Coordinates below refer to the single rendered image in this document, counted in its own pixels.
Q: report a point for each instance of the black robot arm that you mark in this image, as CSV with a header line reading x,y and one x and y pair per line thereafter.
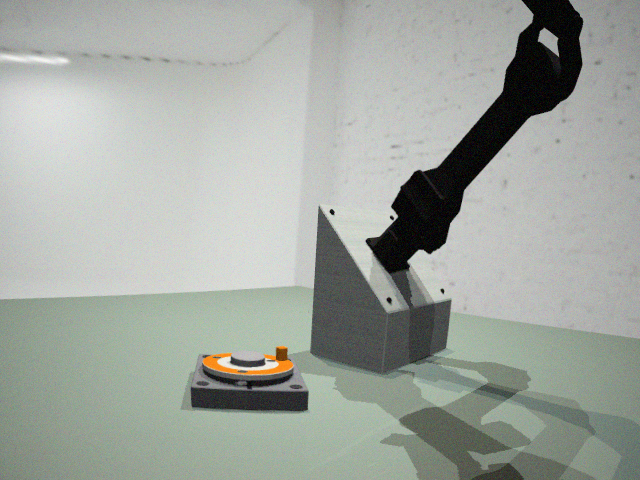
x,y
535,82

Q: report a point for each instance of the orange round plate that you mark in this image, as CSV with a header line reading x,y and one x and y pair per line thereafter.
x,y
275,367

